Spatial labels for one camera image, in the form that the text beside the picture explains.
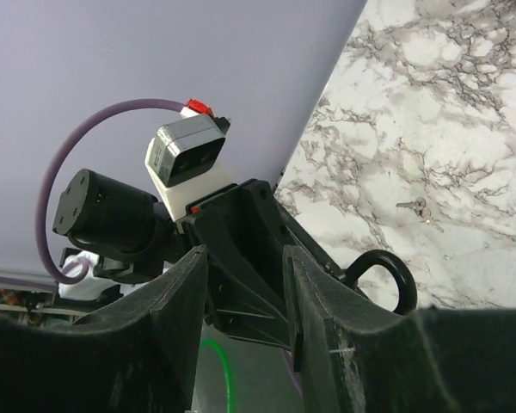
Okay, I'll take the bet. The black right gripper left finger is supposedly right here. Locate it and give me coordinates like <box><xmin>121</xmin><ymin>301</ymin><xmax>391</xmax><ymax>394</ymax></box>
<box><xmin>0</xmin><ymin>246</ymin><xmax>207</xmax><ymax>412</ymax></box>

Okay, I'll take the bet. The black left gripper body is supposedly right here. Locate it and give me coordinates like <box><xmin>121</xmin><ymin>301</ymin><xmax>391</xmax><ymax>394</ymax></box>
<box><xmin>163</xmin><ymin>184</ymin><xmax>234</xmax><ymax>264</ymax></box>

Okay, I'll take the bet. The black padlock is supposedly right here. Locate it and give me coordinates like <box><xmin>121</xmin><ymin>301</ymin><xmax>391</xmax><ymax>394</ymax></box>
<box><xmin>340</xmin><ymin>250</ymin><xmax>418</xmax><ymax>316</ymax></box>

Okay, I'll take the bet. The green cable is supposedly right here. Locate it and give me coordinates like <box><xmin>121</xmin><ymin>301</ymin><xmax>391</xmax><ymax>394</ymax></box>
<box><xmin>200</xmin><ymin>339</ymin><xmax>236</xmax><ymax>413</ymax></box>

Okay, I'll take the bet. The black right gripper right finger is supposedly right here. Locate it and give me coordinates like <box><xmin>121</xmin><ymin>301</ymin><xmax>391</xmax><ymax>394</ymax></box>
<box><xmin>283</xmin><ymin>246</ymin><xmax>516</xmax><ymax>412</ymax></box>

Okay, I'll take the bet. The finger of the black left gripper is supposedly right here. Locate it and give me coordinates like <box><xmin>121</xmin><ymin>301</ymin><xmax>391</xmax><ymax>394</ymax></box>
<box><xmin>195</xmin><ymin>180</ymin><xmax>292</xmax><ymax>348</ymax></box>

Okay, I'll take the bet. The small silver key set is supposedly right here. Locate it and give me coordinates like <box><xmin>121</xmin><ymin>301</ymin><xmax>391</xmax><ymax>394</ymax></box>
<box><xmin>396</xmin><ymin>197</ymin><xmax>444</xmax><ymax>233</ymax></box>

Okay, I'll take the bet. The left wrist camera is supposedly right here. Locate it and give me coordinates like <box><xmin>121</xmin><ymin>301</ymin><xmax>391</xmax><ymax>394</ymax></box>
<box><xmin>144</xmin><ymin>114</ymin><xmax>234</xmax><ymax>221</ymax></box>

